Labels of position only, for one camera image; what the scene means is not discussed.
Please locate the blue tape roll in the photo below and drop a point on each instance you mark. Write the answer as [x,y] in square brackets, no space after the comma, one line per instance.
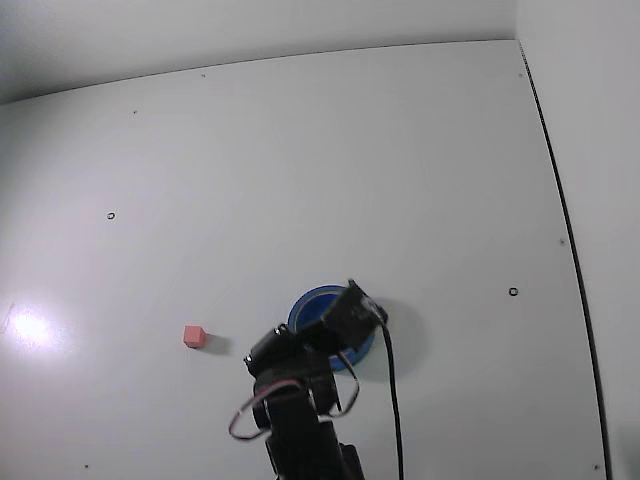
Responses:
[302,305]

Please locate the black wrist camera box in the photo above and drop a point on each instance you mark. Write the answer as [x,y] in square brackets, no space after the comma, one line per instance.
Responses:
[375,311]

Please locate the orange cube block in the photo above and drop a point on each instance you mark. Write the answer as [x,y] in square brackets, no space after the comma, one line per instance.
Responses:
[194,336]

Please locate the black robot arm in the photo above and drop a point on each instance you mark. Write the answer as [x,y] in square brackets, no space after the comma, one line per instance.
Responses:
[295,425]

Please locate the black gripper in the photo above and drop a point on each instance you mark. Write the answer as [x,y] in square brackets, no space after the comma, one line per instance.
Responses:
[320,334]

